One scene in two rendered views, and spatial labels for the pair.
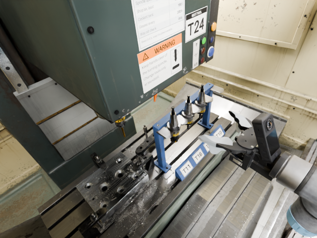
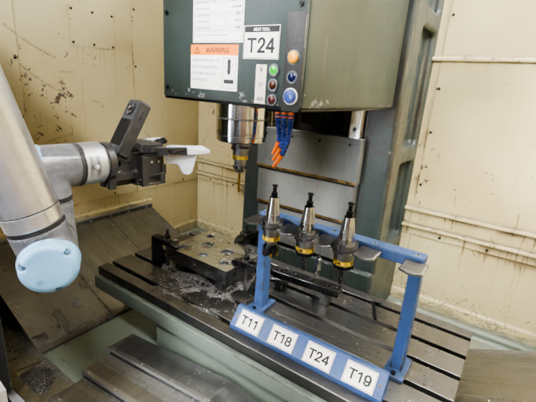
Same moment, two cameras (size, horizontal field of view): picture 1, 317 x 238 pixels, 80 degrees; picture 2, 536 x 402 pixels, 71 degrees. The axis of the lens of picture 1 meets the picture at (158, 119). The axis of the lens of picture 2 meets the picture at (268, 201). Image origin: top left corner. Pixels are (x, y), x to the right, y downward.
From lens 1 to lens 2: 110 cm
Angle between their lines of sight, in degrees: 68
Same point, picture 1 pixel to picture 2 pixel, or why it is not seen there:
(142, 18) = (199, 15)
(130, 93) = (180, 78)
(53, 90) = not seen: hidden behind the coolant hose
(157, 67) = (206, 68)
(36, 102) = (268, 143)
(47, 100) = not seen: hidden behind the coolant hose
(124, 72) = (179, 55)
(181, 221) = (178, 366)
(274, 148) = (116, 139)
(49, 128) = (263, 179)
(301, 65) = not seen: outside the picture
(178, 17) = (235, 25)
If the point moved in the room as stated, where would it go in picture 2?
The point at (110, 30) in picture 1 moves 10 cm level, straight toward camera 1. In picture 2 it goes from (176, 17) to (135, 11)
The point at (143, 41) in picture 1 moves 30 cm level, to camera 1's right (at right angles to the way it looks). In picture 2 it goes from (197, 35) to (208, 16)
